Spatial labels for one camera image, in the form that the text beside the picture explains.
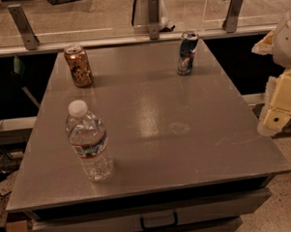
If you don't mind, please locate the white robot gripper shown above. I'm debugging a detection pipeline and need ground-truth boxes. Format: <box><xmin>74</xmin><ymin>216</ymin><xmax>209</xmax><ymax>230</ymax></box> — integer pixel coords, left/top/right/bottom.
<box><xmin>251</xmin><ymin>9</ymin><xmax>291</xmax><ymax>136</ymax></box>

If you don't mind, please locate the dented blue redbull can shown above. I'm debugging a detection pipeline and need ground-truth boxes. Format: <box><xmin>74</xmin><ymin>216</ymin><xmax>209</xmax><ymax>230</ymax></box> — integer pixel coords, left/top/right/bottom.
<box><xmin>177</xmin><ymin>31</ymin><xmax>198</xmax><ymax>75</ymax></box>

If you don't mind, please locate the gold soda can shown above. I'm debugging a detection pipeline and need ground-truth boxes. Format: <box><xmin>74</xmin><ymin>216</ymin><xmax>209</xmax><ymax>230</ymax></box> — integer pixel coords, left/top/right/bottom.
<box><xmin>64</xmin><ymin>44</ymin><xmax>93</xmax><ymax>88</ymax></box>

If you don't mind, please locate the clear plastic water bottle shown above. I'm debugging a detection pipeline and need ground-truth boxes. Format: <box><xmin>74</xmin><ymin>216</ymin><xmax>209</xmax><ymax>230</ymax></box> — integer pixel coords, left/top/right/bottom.
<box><xmin>66</xmin><ymin>100</ymin><xmax>114</xmax><ymax>181</ymax></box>

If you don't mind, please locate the metal horizontal rail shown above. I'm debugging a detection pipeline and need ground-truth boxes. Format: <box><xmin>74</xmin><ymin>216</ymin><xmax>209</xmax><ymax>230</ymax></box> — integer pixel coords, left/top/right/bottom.
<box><xmin>0</xmin><ymin>24</ymin><xmax>276</xmax><ymax>58</ymax></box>

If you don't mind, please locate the right metal railing bracket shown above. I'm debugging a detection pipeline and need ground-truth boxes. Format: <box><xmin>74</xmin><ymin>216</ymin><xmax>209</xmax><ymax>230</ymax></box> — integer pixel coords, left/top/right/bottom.
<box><xmin>222</xmin><ymin>0</ymin><xmax>244</xmax><ymax>33</ymax></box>

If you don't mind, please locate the metal railing bracket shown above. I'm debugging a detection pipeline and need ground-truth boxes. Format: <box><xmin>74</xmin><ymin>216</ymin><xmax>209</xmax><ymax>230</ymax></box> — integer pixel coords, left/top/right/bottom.
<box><xmin>222</xmin><ymin>0</ymin><xmax>244</xmax><ymax>33</ymax></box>
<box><xmin>147</xmin><ymin>0</ymin><xmax>160</xmax><ymax>41</ymax></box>
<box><xmin>7</xmin><ymin>5</ymin><xmax>40</xmax><ymax>50</ymax></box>

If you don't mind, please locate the middle metal railing bracket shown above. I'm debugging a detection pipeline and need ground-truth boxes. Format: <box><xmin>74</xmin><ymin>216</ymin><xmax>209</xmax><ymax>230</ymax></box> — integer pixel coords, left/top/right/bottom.
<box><xmin>147</xmin><ymin>0</ymin><xmax>160</xmax><ymax>41</ymax></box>

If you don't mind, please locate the left metal railing bracket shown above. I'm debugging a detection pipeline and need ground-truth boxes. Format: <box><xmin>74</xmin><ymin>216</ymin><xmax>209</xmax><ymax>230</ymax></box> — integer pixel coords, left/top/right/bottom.
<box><xmin>7</xmin><ymin>5</ymin><xmax>40</xmax><ymax>50</ymax></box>

